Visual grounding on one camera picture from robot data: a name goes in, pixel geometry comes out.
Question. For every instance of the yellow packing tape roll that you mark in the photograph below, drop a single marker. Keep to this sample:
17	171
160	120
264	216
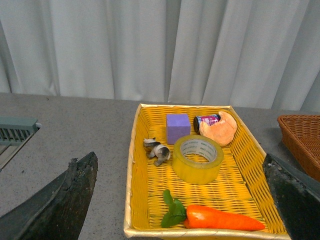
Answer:
197	159

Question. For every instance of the white curtain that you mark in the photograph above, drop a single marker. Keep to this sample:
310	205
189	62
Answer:
244	53

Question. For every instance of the brown wicker basket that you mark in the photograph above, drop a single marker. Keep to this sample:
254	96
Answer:
301	135

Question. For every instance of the orange toy carrot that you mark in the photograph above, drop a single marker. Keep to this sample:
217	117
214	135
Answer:
204	217

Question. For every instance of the grey white toy animal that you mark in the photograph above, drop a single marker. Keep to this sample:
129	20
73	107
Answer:
156	149

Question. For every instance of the grey plastic rack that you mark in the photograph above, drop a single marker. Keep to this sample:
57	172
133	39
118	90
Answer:
15	132

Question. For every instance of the purple foam block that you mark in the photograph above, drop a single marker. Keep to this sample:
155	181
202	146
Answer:
177	126

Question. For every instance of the plush croissant toy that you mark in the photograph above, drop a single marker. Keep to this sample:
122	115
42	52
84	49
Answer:
221	132

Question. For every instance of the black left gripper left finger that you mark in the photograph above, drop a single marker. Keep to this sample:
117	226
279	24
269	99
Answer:
58	210

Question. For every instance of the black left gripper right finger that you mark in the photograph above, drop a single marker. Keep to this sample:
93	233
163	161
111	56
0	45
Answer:
296	197

